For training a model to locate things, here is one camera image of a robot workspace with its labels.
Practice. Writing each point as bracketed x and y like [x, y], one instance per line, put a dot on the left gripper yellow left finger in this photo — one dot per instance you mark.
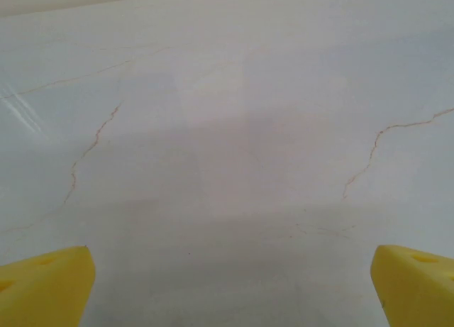
[42, 291]

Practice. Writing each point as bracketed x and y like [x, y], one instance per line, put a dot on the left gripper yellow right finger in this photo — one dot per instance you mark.
[415, 291]

